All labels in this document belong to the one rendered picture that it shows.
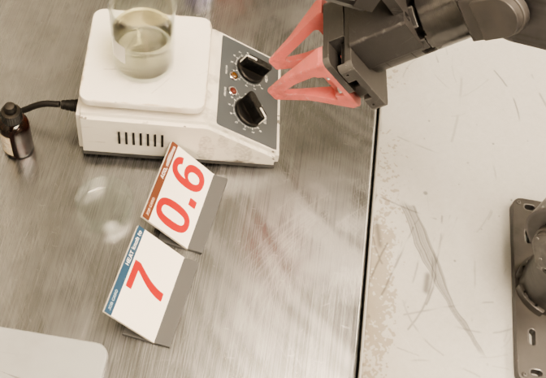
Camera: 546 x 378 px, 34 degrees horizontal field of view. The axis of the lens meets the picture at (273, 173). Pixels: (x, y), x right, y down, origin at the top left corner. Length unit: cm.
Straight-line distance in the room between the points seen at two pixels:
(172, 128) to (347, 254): 21
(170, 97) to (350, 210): 21
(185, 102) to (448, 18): 27
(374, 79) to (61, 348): 36
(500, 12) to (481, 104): 36
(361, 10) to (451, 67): 34
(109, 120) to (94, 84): 4
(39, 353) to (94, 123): 22
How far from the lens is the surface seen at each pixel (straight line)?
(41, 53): 100
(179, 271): 83
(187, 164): 87
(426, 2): 72
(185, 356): 80
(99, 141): 88
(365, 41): 72
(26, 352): 80
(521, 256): 91
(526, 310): 88
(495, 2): 66
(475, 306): 87
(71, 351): 80
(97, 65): 87
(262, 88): 92
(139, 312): 80
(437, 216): 91
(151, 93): 85
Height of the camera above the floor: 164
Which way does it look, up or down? 55 degrees down
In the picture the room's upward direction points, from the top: 11 degrees clockwise
